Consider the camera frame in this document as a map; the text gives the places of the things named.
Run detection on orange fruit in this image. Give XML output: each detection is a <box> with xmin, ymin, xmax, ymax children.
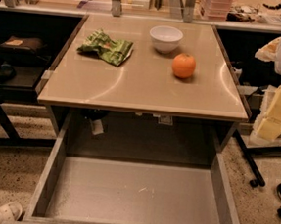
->
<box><xmin>172</xmin><ymin>53</ymin><xmax>196</xmax><ymax>78</ymax></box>

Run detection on open grey top drawer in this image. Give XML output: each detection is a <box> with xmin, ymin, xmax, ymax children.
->
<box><xmin>25</xmin><ymin>110</ymin><xmax>240</xmax><ymax>224</ymax></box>

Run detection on pink stacked trays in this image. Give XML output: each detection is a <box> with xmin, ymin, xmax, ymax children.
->
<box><xmin>200</xmin><ymin>0</ymin><xmax>233</xmax><ymax>21</ymax></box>

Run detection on white ceramic bowl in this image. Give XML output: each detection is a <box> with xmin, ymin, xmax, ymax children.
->
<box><xmin>149</xmin><ymin>25</ymin><xmax>184</xmax><ymax>54</ymax></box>

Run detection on green crumpled chip bag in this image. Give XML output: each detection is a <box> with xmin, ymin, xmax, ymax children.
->
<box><xmin>77</xmin><ymin>28</ymin><xmax>134</xmax><ymax>67</ymax></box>

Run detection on white shoe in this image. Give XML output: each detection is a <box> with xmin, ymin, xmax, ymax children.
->
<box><xmin>0</xmin><ymin>202</ymin><xmax>23</xmax><ymax>224</ymax></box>

